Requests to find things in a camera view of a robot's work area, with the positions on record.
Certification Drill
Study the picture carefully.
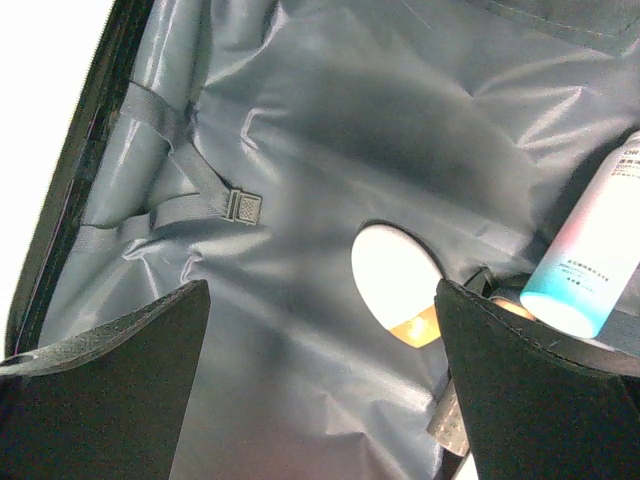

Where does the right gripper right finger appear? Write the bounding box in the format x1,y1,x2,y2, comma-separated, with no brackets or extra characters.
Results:
435,280,639,479

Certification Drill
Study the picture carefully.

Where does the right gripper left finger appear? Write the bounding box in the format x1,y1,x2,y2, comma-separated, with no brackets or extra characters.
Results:
1,280,210,479

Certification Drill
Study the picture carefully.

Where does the white tube pink band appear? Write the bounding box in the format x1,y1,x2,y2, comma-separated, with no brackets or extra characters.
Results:
520,132,639,339

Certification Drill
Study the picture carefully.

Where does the pink and teal kids suitcase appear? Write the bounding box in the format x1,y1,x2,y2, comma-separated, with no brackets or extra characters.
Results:
4,1,639,479

